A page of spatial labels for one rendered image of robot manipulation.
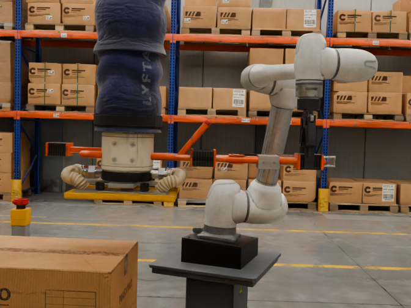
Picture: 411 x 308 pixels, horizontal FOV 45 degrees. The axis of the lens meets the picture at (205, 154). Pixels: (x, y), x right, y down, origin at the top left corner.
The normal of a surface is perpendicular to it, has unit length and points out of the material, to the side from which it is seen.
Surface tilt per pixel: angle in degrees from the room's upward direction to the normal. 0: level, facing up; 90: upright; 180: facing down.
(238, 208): 91
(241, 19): 90
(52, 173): 90
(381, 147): 90
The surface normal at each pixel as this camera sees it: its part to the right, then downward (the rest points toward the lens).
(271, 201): 0.36, 0.28
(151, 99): 0.77, -0.14
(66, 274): -0.06, 0.04
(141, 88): 0.56, -0.22
